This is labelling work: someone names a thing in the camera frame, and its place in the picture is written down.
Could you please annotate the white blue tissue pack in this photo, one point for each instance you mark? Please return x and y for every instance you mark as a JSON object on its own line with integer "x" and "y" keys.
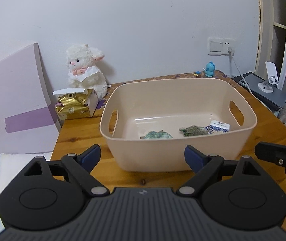
{"x": 217, "y": 126}

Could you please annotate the dark grey laptop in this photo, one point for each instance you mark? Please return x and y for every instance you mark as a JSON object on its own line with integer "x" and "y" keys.
{"x": 270, "y": 95}

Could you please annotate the beige plastic storage basket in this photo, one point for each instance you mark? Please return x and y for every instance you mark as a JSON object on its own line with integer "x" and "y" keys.
{"x": 135, "y": 109}

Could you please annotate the green plaid scrunchie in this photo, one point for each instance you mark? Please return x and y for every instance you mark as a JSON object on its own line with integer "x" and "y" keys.
{"x": 156, "y": 135}

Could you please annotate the white plush lamb toy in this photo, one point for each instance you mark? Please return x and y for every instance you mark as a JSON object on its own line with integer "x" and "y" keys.
{"x": 83, "y": 71}

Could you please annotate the purple white headboard panel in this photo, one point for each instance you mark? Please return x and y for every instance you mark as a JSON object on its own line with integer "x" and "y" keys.
{"x": 28, "y": 122}

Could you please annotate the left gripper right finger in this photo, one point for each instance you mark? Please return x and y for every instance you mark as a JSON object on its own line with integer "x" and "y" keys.
{"x": 207, "y": 171}

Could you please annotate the white phone stand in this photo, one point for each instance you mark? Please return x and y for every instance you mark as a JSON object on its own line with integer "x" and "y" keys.
{"x": 272, "y": 78}

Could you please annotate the white wooden shelf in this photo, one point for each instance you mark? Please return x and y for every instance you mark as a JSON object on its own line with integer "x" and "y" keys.
{"x": 280, "y": 35}

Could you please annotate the blue bird figurine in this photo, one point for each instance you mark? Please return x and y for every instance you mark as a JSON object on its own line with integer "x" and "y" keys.
{"x": 209, "y": 69}

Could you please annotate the white wall switch socket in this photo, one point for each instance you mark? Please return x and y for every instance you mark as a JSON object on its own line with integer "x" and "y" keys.
{"x": 219, "y": 46}

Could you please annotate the gold snack bag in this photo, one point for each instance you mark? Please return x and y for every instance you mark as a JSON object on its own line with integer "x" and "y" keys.
{"x": 74, "y": 106}

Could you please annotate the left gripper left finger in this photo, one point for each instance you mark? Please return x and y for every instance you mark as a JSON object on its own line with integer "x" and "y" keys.
{"x": 79, "y": 167}

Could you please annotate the clear bag of green stuff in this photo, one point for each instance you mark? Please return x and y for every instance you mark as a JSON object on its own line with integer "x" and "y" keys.
{"x": 194, "y": 130}

